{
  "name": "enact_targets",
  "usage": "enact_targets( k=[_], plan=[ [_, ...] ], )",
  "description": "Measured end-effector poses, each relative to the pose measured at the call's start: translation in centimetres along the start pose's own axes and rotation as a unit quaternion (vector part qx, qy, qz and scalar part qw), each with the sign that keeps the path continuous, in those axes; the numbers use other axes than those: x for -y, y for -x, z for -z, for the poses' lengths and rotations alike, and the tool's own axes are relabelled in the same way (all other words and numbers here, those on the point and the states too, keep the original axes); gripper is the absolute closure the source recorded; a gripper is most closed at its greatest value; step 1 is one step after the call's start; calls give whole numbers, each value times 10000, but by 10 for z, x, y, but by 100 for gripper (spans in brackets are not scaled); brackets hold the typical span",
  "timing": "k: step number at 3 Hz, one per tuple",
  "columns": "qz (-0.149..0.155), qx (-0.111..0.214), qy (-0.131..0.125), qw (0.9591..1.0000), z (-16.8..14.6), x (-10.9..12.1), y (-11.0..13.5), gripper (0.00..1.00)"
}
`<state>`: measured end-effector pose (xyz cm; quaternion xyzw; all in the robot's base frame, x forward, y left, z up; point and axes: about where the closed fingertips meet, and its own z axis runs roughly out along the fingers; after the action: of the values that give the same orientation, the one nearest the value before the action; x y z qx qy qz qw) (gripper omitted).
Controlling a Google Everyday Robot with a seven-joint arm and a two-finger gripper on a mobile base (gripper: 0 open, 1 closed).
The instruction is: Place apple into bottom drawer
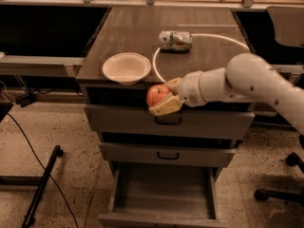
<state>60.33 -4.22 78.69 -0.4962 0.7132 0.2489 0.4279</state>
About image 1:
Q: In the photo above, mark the grey desk left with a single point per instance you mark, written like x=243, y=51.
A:
x=40, y=66

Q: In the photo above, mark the top grey drawer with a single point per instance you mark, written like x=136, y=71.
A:
x=187, y=123

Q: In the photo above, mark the crushed green white can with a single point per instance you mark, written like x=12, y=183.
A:
x=173, y=40

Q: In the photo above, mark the open bottom grey drawer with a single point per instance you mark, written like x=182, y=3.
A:
x=162, y=196

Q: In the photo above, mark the red apple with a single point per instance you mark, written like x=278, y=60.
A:
x=156, y=93

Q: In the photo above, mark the white paper bowl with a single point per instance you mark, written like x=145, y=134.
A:
x=126, y=68

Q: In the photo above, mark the black floor stand leg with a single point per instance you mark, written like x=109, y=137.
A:
x=29, y=217

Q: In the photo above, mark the middle grey drawer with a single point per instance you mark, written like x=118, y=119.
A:
x=158, y=154

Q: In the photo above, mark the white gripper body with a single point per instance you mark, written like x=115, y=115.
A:
x=189, y=88

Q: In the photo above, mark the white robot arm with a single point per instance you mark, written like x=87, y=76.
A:
x=246, y=78

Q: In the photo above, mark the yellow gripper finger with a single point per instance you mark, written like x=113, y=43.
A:
x=169, y=104
x=173, y=85

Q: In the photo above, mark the grey drawer cabinet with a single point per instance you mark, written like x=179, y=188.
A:
x=216, y=39

